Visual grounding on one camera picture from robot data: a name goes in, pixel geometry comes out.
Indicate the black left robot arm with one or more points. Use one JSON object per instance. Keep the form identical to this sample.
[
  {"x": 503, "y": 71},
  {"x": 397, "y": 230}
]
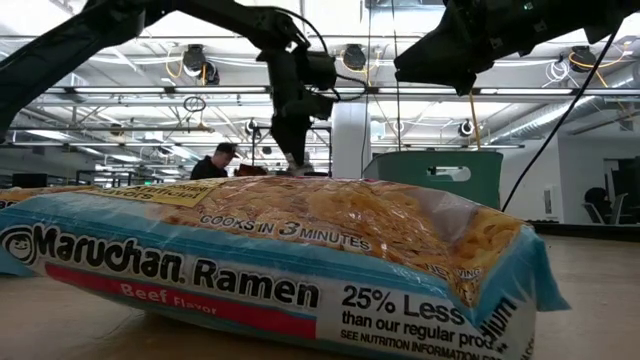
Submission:
[{"x": 50, "y": 55}]

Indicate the person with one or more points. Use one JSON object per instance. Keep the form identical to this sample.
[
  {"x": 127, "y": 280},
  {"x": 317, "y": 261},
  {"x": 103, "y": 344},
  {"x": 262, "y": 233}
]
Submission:
[{"x": 210, "y": 167}]

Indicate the white building column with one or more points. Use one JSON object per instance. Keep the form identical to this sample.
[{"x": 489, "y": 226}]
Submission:
[{"x": 350, "y": 140}]

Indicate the black monitor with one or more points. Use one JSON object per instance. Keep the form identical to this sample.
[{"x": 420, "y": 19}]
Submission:
[{"x": 30, "y": 181}]

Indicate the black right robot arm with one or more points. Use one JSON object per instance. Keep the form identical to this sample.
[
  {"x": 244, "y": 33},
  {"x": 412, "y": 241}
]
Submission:
[{"x": 575, "y": 20}]

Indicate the teal plastic bin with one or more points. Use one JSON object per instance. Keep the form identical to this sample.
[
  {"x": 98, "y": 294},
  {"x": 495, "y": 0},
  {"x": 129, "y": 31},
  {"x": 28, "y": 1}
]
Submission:
[{"x": 480, "y": 175}]

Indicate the black lidded glass jar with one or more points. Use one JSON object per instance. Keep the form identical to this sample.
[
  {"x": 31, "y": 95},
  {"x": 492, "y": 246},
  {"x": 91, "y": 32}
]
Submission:
[{"x": 320, "y": 174}]

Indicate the silver ventilation duct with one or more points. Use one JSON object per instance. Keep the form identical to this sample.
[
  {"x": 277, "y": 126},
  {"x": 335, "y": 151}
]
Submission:
[{"x": 550, "y": 116}]

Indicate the office chair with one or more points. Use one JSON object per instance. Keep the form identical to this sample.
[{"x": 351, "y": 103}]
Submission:
[{"x": 596, "y": 200}]

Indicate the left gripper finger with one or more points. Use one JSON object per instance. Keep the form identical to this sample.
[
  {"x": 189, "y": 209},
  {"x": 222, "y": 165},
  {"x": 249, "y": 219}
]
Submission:
[{"x": 290, "y": 137}]

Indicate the blue Maruchan beef ramen packet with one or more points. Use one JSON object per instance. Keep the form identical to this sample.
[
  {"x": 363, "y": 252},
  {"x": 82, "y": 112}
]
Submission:
[{"x": 300, "y": 260}]

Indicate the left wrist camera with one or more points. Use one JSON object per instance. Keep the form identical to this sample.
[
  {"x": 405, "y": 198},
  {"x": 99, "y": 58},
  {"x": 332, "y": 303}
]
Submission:
[{"x": 320, "y": 70}]

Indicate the brown snack bar wrapper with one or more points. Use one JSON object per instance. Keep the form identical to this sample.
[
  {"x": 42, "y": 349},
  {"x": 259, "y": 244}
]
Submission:
[{"x": 250, "y": 171}]

